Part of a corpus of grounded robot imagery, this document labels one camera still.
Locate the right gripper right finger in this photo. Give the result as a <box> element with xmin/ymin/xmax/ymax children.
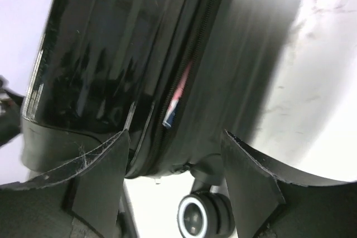
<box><xmin>221</xmin><ymin>130</ymin><xmax>356</xmax><ymax>238</ymax></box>

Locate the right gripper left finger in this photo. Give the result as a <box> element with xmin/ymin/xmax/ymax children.
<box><xmin>1</xmin><ymin>130</ymin><xmax>130</xmax><ymax>237</ymax></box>

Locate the pink navy floral garment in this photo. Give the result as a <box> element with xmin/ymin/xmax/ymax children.
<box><xmin>162</xmin><ymin>62</ymin><xmax>192</xmax><ymax>129</ymax></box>

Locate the white suitcase with dark lining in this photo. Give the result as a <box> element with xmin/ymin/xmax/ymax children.
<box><xmin>20</xmin><ymin>0</ymin><xmax>316</xmax><ymax>238</ymax></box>

